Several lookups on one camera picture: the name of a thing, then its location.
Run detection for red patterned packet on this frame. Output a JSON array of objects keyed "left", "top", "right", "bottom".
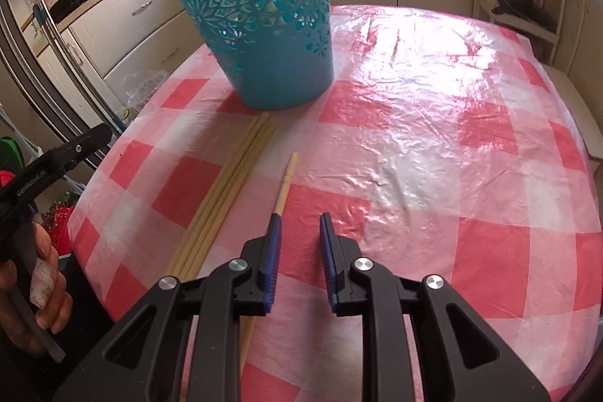
[{"left": 44, "top": 192, "right": 83, "bottom": 257}]

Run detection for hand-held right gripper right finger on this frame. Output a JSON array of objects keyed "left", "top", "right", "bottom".
[{"left": 319, "top": 212, "right": 552, "bottom": 402}]

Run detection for broom with metal handle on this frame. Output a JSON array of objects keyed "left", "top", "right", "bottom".
[{"left": 21, "top": 0, "right": 114, "bottom": 148}]

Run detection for single bamboo chopstick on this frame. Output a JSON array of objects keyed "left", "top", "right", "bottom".
[{"left": 239, "top": 152, "right": 300, "bottom": 367}]

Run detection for teal perforated plastic basket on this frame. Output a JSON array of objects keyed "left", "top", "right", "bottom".
[{"left": 156, "top": 0, "right": 335, "bottom": 111}]

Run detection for person's left hand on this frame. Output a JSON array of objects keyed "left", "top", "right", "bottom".
[{"left": 0, "top": 223, "right": 73, "bottom": 358}]

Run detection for red white checked tablecloth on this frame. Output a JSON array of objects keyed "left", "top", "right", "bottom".
[{"left": 66, "top": 4, "right": 603, "bottom": 402}]

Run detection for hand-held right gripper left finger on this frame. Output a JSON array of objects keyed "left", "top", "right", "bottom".
[{"left": 52, "top": 214, "right": 283, "bottom": 402}]

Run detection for bundle of bamboo chopsticks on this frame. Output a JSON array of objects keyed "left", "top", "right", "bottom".
[{"left": 167, "top": 117, "right": 279, "bottom": 280}]

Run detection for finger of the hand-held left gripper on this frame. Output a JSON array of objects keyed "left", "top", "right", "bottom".
[{"left": 44, "top": 123, "right": 114, "bottom": 177}]

